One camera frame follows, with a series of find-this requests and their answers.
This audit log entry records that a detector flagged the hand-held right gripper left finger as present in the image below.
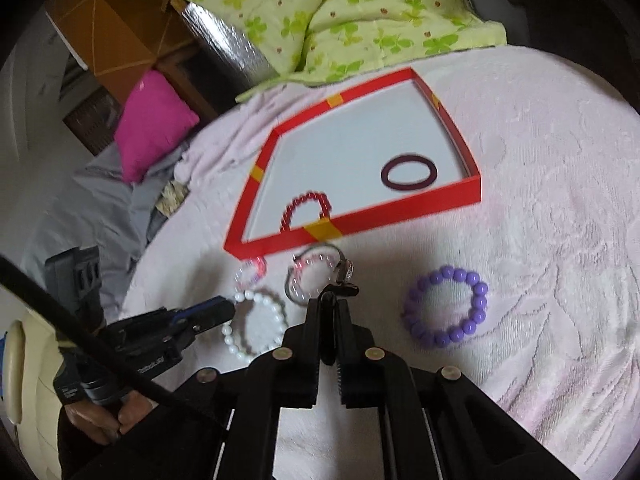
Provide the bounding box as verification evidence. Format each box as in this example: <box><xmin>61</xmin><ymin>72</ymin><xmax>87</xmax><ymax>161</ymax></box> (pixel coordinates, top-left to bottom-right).
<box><xmin>150</xmin><ymin>292</ymin><xmax>335</xmax><ymax>480</ymax></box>

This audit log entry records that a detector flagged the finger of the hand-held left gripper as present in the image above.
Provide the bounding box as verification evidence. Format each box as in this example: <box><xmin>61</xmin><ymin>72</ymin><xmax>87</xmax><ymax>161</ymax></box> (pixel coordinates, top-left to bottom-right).
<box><xmin>172</xmin><ymin>297</ymin><xmax>236</xmax><ymax>335</ymax></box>

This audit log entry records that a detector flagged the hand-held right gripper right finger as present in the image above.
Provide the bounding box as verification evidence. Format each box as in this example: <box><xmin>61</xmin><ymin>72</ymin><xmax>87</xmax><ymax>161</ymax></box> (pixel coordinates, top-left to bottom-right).
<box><xmin>336</xmin><ymin>302</ymin><xmax>581</xmax><ymax>480</ymax></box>

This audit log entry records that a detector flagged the white pearl bracelet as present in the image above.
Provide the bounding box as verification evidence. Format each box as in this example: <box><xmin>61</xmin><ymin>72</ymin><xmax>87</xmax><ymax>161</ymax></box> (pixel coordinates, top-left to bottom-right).
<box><xmin>221</xmin><ymin>287</ymin><xmax>288</xmax><ymax>358</ymax></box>

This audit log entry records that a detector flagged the pink clear bead bracelet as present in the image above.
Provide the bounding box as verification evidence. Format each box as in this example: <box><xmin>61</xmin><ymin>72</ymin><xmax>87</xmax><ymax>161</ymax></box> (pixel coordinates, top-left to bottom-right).
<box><xmin>292</xmin><ymin>251</ymin><xmax>331</xmax><ymax>302</ymax></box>
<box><xmin>235</xmin><ymin>256</ymin><xmax>266</xmax><ymax>293</ymax></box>

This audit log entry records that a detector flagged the purple bead bracelet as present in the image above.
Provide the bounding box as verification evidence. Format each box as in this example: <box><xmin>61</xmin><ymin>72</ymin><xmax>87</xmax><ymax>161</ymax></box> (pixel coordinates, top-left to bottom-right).
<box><xmin>402</xmin><ymin>266</ymin><xmax>489</xmax><ymax>350</ymax></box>

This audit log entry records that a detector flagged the silver cuff bangle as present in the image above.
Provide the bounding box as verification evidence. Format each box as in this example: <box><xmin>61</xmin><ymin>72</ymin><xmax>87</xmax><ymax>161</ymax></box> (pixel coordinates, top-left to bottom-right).
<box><xmin>285</xmin><ymin>243</ymin><xmax>351</xmax><ymax>307</ymax></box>

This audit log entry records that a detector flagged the black loop strap with ring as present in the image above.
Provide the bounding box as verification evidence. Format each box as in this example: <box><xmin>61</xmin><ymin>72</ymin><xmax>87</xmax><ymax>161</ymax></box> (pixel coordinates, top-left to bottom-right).
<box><xmin>320</xmin><ymin>254</ymin><xmax>361</xmax><ymax>366</ymax></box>

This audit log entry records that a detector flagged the red cardboard box lid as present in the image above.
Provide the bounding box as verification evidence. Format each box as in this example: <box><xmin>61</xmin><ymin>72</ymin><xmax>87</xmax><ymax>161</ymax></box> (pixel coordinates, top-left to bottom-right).
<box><xmin>224</xmin><ymin>66</ymin><xmax>483</xmax><ymax>261</ymax></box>

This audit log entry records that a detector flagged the person's left hand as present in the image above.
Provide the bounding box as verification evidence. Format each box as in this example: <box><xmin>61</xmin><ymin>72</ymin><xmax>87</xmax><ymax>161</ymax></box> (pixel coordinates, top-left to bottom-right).
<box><xmin>64</xmin><ymin>389</ymin><xmax>157</xmax><ymax>445</ymax></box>

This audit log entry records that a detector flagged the small floral patterned cloth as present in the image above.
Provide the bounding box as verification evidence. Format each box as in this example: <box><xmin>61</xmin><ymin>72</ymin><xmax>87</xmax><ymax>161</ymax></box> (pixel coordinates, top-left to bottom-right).
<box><xmin>155</xmin><ymin>180</ymin><xmax>188</xmax><ymax>218</ymax></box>

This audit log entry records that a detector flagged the cream plastic object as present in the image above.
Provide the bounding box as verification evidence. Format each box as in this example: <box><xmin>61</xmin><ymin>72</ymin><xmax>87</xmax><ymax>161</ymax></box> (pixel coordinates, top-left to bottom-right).
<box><xmin>0</xmin><ymin>320</ymin><xmax>28</xmax><ymax>423</ymax></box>

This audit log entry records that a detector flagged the grey cloth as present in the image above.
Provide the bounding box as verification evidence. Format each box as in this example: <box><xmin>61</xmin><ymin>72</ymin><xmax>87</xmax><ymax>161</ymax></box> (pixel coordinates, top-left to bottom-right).
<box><xmin>30</xmin><ymin>145</ymin><xmax>191</xmax><ymax>311</ymax></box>

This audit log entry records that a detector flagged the magenta pillow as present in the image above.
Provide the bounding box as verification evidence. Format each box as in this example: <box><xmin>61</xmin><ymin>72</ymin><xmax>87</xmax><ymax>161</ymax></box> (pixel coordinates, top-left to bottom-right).
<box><xmin>114</xmin><ymin>70</ymin><xmax>201</xmax><ymax>184</ymax></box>

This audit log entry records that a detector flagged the brown wicker drawer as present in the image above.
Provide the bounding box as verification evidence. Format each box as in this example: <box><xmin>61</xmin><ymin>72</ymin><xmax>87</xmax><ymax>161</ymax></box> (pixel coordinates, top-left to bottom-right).
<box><xmin>62</xmin><ymin>85</ymin><xmax>123</xmax><ymax>156</ymax></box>

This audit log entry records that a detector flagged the orange cardboard box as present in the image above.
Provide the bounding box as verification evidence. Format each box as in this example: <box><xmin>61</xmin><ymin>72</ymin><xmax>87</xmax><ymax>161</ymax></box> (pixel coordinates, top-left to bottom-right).
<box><xmin>45</xmin><ymin>0</ymin><xmax>173</xmax><ymax>78</ymax></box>

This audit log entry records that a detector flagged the green floral quilt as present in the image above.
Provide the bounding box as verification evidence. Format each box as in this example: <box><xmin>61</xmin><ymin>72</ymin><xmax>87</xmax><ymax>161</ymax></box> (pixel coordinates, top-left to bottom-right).
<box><xmin>165</xmin><ymin>0</ymin><xmax>507</xmax><ymax>103</ymax></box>

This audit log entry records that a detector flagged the black cable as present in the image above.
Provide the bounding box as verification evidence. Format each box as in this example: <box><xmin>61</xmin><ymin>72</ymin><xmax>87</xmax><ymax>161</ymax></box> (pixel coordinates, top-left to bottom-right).
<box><xmin>0</xmin><ymin>257</ymin><xmax>228</xmax><ymax>428</ymax></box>

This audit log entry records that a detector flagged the red bead bracelet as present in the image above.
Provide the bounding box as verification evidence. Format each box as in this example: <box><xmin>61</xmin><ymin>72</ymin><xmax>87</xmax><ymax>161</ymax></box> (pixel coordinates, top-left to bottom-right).
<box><xmin>281</xmin><ymin>191</ymin><xmax>333</xmax><ymax>232</ymax></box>

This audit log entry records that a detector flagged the dark maroon hair tie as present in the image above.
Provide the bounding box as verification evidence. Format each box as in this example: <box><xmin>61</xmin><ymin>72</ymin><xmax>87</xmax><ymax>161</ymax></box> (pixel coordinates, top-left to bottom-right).
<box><xmin>381</xmin><ymin>155</ymin><xmax>438</xmax><ymax>192</ymax></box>

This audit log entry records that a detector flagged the wooden furniture frame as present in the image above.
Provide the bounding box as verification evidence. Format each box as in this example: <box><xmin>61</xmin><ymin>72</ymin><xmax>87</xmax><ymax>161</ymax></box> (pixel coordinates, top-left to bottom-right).
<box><xmin>155</xmin><ymin>42</ymin><xmax>221</xmax><ymax>121</ymax></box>

